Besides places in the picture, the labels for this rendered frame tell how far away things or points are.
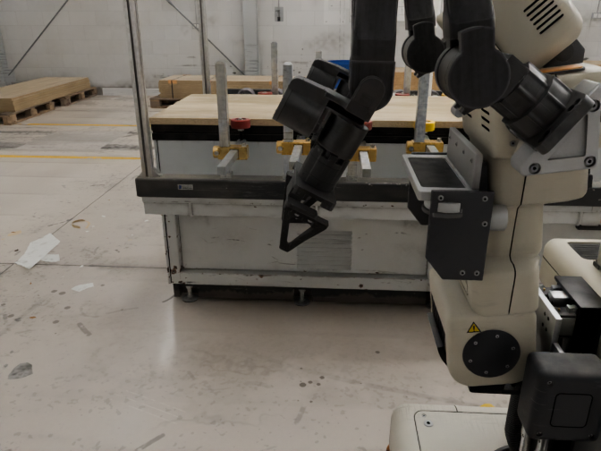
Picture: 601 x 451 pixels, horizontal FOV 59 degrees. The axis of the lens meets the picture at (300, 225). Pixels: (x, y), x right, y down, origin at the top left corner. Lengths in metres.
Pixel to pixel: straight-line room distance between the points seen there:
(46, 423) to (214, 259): 0.99
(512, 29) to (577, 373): 0.57
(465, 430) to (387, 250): 1.13
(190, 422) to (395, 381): 0.78
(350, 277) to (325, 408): 0.73
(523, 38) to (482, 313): 0.47
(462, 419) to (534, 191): 0.81
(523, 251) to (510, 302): 0.09
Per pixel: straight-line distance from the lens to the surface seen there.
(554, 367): 1.03
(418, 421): 1.58
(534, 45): 0.90
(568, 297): 1.17
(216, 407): 2.04
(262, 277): 2.54
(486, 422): 1.62
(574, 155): 0.81
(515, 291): 1.02
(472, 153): 0.93
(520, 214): 1.01
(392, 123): 2.27
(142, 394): 2.15
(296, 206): 0.72
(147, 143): 2.20
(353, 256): 2.50
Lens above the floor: 1.31
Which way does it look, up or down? 22 degrees down
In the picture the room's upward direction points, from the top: straight up
